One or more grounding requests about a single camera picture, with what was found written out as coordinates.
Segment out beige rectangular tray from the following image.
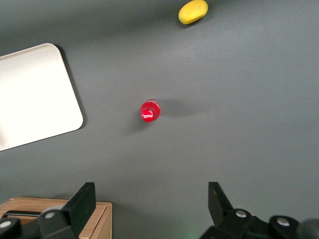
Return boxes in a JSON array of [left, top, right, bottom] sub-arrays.
[[0, 43, 84, 152]]

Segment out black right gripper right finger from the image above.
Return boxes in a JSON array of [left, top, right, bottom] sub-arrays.
[[208, 181, 302, 239]]

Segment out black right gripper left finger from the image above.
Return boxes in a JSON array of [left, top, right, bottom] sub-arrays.
[[34, 182, 97, 239]]

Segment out red-capped coke bottle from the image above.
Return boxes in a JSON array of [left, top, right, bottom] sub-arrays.
[[139, 99, 161, 123]]

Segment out yellow mango-shaped fruit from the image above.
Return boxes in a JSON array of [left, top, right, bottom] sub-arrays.
[[178, 0, 209, 25]]

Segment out wooden two-drawer cabinet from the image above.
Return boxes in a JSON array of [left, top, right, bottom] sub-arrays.
[[0, 197, 113, 239]]

